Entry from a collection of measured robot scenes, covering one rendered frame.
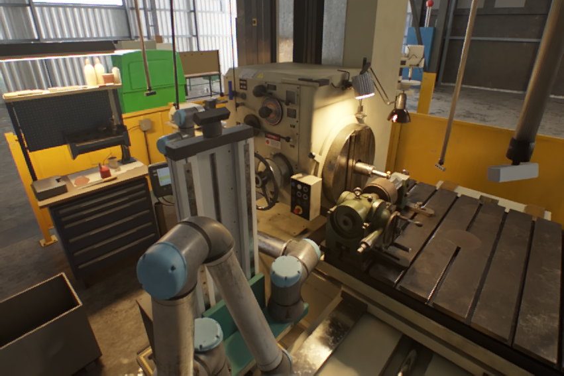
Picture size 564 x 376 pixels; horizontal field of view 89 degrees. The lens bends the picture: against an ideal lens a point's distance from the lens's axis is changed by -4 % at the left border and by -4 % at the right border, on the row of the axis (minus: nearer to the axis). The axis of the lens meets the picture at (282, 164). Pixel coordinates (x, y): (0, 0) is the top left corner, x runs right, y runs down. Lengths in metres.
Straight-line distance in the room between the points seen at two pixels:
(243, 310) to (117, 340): 2.00
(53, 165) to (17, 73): 10.62
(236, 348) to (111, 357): 1.42
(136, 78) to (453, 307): 5.03
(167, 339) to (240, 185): 0.60
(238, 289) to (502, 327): 1.16
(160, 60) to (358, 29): 4.01
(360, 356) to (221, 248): 1.08
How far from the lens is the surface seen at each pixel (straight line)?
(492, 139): 3.87
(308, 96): 1.67
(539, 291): 1.96
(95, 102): 3.26
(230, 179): 1.25
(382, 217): 1.65
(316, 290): 2.32
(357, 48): 2.24
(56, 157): 3.97
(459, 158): 3.99
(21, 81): 14.48
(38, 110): 3.20
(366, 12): 2.23
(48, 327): 2.43
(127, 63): 5.44
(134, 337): 2.85
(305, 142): 1.75
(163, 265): 0.72
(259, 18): 2.83
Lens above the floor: 2.12
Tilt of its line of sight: 24 degrees down
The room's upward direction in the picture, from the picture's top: straight up
